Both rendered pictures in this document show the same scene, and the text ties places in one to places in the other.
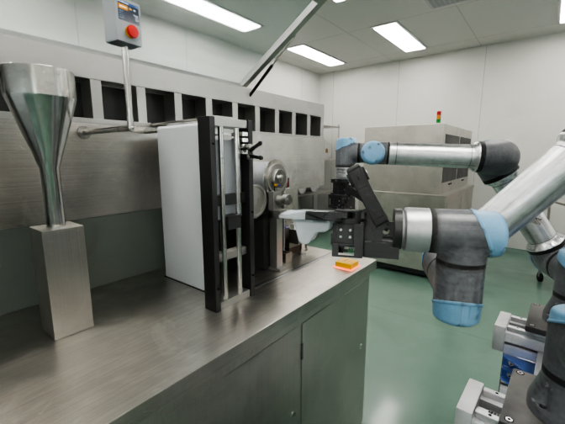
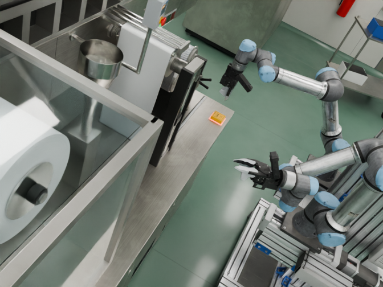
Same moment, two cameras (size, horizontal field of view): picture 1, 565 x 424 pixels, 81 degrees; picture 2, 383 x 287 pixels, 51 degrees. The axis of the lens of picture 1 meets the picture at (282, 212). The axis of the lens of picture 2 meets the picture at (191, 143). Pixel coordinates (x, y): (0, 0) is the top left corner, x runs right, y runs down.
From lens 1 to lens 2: 122 cm
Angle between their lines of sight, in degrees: 40
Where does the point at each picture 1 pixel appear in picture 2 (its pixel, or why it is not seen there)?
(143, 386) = (149, 221)
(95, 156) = (74, 50)
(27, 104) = (102, 83)
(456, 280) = (293, 200)
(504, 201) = (322, 164)
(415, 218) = (289, 180)
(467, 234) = (305, 189)
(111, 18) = (154, 15)
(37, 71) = (114, 68)
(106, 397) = (137, 227)
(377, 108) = not seen: outside the picture
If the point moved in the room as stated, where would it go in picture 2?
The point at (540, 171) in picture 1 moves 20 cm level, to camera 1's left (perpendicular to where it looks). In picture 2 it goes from (339, 158) to (301, 156)
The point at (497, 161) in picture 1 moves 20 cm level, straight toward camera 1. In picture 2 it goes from (330, 99) to (328, 120)
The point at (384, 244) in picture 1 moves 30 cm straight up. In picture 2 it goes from (273, 184) to (312, 131)
